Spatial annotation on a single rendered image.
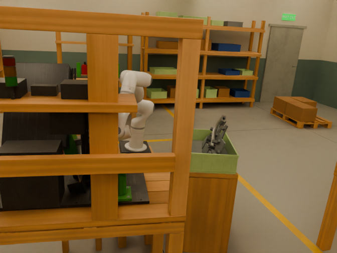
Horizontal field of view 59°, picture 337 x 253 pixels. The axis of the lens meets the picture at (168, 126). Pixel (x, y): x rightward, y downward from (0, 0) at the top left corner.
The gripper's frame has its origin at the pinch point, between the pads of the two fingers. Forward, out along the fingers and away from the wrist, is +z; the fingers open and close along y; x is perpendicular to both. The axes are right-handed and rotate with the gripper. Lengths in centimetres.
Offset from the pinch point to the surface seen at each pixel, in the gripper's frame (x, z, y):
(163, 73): -320, -124, -411
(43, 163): 22.1, 10.5, 35.2
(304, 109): -133, -386, -390
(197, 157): 10, -77, -57
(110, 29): -18, -36, 69
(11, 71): -14, 11, 61
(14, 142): -2.4, 31.6, 17.2
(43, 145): 4.2, 15.6, 17.7
